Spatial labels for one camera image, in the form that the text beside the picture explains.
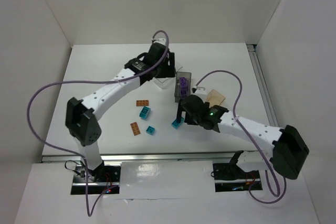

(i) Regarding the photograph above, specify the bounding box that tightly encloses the teal lego brick square large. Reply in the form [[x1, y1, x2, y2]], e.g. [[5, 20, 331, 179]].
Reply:
[[139, 106, 151, 120]]

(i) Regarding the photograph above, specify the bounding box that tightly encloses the purple lego brick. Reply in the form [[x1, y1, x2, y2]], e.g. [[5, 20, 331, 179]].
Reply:
[[179, 77, 187, 83], [180, 81, 189, 89]]

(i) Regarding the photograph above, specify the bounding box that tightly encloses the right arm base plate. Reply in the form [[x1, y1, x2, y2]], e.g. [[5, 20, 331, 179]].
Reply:
[[211, 163, 263, 193]]

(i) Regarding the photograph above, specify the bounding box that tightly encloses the teal lego brick small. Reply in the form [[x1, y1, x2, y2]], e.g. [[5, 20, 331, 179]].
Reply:
[[146, 126, 155, 135]]

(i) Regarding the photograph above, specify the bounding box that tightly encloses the aluminium side rail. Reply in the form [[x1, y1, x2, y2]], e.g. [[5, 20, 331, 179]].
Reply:
[[246, 44, 279, 126]]

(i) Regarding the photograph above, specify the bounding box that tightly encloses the clear plastic container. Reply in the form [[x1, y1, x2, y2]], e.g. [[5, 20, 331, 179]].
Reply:
[[153, 62, 183, 89]]

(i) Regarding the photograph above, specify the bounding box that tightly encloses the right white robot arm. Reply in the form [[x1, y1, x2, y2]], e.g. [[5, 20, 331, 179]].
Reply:
[[176, 94, 309, 180]]

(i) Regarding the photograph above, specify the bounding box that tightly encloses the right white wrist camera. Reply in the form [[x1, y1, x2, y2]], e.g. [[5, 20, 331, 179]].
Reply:
[[192, 86, 208, 102]]

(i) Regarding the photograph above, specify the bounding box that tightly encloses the teal lego brick long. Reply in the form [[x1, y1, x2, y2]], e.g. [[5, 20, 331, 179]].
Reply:
[[171, 118, 184, 129]]

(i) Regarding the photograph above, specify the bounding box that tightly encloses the grey smoked plastic container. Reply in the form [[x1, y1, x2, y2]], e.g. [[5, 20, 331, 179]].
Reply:
[[174, 72, 192, 103]]

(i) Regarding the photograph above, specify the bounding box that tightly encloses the amber plastic container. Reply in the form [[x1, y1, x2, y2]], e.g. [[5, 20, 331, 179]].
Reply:
[[206, 89, 226, 107]]

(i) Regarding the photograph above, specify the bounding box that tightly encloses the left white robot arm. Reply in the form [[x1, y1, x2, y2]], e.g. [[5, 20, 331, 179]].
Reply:
[[65, 42, 176, 177]]

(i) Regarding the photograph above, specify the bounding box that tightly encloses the purple lego wedge piece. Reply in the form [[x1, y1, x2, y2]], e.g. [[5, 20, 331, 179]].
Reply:
[[180, 90, 187, 97]]

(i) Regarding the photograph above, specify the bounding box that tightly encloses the orange lego brick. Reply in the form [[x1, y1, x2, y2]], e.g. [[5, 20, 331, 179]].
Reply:
[[130, 122, 141, 136], [136, 100, 149, 106]]

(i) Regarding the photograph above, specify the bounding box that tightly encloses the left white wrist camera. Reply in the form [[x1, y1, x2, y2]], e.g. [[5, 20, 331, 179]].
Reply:
[[152, 38, 166, 47]]

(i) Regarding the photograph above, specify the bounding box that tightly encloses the aluminium front rail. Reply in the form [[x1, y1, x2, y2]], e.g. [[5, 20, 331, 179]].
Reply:
[[40, 151, 289, 164]]

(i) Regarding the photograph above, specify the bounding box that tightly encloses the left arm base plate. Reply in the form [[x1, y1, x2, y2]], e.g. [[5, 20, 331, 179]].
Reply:
[[69, 165, 121, 195]]

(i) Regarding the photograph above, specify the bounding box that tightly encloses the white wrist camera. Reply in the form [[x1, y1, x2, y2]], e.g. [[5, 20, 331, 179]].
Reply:
[[152, 38, 166, 47], [192, 86, 208, 102]]

